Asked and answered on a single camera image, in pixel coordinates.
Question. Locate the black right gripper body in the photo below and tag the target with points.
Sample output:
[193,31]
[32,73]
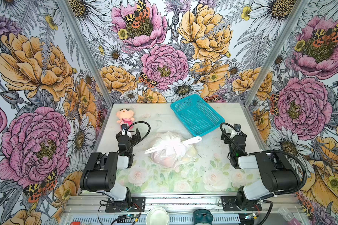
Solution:
[228,140]

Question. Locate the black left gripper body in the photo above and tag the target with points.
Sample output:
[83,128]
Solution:
[134,138]

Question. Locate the white translucent plastic bag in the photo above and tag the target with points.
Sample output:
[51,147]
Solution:
[172,150]

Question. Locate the teal plastic mesh basket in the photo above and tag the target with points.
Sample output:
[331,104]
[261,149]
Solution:
[197,116]

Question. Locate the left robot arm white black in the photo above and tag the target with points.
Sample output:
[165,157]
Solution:
[99,174]

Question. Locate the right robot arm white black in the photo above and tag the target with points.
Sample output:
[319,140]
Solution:
[280,173]

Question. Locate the pink plush doll toy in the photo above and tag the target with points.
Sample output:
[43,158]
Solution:
[125,118]

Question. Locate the white round cup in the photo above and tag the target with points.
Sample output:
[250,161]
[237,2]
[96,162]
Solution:
[157,216]

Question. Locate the dark teal round container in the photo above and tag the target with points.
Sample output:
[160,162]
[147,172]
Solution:
[202,217]

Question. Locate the pink object bottom right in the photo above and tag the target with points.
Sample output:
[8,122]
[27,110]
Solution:
[288,216]

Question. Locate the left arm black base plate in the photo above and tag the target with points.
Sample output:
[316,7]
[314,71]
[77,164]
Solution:
[134,204]

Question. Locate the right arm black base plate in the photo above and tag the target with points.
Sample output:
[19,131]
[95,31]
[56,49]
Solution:
[231,203]

